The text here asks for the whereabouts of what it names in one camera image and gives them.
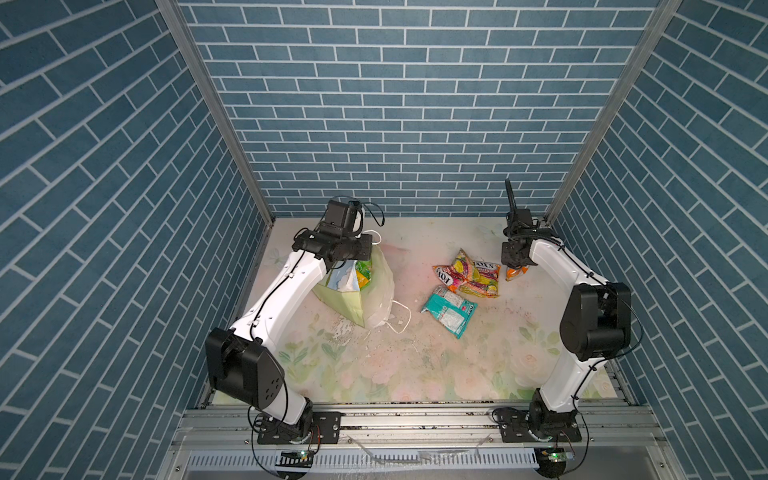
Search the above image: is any black mounting plate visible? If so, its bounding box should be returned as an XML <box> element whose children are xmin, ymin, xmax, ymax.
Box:
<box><xmin>491</xmin><ymin>407</ymin><xmax>582</xmax><ymax>443</ymax></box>
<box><xmin>254</xmin><ymin>411</ymin><xmax>342</xmax><ymax>446</ymax></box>

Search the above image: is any teal candy bag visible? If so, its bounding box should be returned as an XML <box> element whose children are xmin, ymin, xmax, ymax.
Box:
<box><xmin>421</xmin><ymin>286</ymin><xmax>478</xmax><ymax>339</ymax></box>

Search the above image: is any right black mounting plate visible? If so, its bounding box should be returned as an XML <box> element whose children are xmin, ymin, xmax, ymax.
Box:
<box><xmin>491</xmin><ymin>407</ymin><xmax>582</xmax><ymax>443</ymax></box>

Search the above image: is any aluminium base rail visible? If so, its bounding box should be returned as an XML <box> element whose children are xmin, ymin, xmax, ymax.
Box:
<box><xmin>159</xmin><ymin>400</ymin><xmax>683</xmax><ymax>479</ymax></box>

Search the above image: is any white slotted cable duct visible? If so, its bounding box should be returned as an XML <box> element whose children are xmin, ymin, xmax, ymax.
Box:
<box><xmin>186</xmin><ymin>447</ymin><xmax>539</xmax><ymax>474</ymax></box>

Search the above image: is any pink yellow Fox's candy bag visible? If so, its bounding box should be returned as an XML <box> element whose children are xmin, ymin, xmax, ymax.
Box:
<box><xmin>432</xmin><ymin>249</ymin><xmax>477</xmax><ymax>292</ymax></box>

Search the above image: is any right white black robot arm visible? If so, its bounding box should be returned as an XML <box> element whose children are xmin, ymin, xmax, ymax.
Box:
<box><xmin>492</xmin><ymin>203</ymin><xmax>632</xmax><ymax>443</ymax></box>

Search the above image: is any pastel printed paper bag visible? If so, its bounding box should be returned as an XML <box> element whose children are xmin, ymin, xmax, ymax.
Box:
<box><xmin>312</xmin><ymin>230</ymin><xmax>412</xmax><ymax>334</ymax></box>

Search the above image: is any orange white snack packet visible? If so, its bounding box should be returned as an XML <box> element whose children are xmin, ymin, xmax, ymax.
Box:
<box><xmin>505</xmin><ymin>266</ymin><xmax>529</xmax><ymax>281</ymax></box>

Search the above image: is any green snack packet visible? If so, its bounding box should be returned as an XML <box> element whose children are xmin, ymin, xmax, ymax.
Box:
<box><xmin>355</xmin><ymin>260</ymin><xmax>373</xmax><ymax>291</ymax></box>

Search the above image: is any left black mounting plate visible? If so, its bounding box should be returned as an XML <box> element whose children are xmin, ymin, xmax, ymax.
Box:
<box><xmin>254</xmin><ymin>411</ymin><xmax>342</xmax><ymax>446</ymax></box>

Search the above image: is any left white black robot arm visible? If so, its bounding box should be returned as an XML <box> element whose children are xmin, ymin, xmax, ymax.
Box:
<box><xmin>205</xmin><ymin>199</ymin><xmax>373</xmax><ymax>443</ymax></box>

